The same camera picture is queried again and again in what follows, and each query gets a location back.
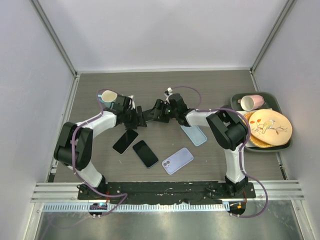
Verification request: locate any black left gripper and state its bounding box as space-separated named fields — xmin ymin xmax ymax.
xmin=123 ymin=105 xmax=146 ymax=130

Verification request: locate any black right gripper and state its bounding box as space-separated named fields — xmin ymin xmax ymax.
xmin=146 ymin=99 xmax=178 ymax=124

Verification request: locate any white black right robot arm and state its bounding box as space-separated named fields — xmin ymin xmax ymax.
xmin=147 ymin=93 xmax=250 ymax=198

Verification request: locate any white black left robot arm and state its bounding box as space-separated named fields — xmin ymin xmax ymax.
xmin=53 ymin=93 xmax=147 ymax=200

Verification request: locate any light blue phone case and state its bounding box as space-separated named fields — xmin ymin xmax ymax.
xmin=180 ymin=125 xmax=207 ymax=147

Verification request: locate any lavender phone case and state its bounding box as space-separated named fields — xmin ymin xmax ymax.
xmin=161 ymin=147 xmax=194 ymax=175

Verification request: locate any silver edged black smartphone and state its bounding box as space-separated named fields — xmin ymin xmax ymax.
xmin=112 ymin=129 xmax=139 ymax=155

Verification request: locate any blue edged black smartphone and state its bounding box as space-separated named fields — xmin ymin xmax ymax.
xmin=132 ymin=140 xmax=159 ymax=169

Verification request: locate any blue ceramic mug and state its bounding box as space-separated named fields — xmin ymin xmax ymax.
xmin=97 ymin=90 xmax=118 ymax=108

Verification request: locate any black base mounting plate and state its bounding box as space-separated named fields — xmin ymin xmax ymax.
xmin=77 ymin=181 xmax=256 ymax=205

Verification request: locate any woven orange plate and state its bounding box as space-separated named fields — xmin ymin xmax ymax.
xmin=244 ymin=112 xmax=273 ymax=148

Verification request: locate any pink white mug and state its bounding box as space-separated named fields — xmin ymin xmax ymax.
xmin=237 ymin=94 xmax=265 ymax=112

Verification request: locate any yellow bird plate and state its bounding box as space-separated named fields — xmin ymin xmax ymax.
xmin=248 ymin=109 xmax=293 ymax=147

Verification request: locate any dark green tray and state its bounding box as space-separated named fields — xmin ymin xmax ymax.
xmin=230 ymin=91 xmax=293 ymax=152

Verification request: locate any perforated white cable tray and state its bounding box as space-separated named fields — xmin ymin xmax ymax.
xmin=42 ymin=201 xmax=230 ymax=213

